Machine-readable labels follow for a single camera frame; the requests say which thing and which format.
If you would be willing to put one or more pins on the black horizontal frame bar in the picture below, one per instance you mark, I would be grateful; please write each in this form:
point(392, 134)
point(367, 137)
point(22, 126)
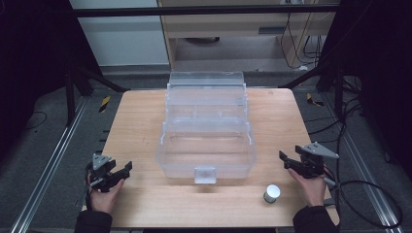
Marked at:
point(194, 11)

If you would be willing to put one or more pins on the black curtain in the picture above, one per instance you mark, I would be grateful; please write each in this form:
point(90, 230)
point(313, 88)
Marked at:
point(32, 64)
point(379, 71)

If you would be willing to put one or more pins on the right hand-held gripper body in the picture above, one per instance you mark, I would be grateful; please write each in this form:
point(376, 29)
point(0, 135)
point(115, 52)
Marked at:
point(312, 165)

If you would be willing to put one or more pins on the black metal stand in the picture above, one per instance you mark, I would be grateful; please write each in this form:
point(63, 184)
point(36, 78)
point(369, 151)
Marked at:
point(338, 93)
point(70, 97)

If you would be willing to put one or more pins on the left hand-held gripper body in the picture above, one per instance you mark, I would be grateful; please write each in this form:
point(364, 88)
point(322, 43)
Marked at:
point(101, 181)

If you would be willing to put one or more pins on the small white-lidded jar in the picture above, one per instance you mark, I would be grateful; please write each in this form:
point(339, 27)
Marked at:
point(272, 192)

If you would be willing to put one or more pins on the person's right hand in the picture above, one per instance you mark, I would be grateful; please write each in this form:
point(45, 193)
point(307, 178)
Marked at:
point(313, 191)

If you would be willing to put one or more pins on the clear plastic storage box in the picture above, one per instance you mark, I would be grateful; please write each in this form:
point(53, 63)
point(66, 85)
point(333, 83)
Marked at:
point(207, 155)

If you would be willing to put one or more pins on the person's left hand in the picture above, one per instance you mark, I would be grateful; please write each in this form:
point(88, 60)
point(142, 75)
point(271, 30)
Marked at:
point(104, 200)

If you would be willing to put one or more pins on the light wooden desk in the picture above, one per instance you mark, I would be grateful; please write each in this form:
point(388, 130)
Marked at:
point(226, 24)

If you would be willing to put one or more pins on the aluminium floor rail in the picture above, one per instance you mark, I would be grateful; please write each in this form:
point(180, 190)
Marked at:
point(366, 168)
point(48, 165)

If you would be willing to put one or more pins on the yellow black striped tape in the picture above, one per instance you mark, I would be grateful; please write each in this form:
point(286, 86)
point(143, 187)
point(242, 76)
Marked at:
point(104, 104)
point(313, 100)

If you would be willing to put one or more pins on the white cabinet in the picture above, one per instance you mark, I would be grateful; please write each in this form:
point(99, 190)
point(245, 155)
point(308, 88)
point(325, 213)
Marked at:
point(129, 42)

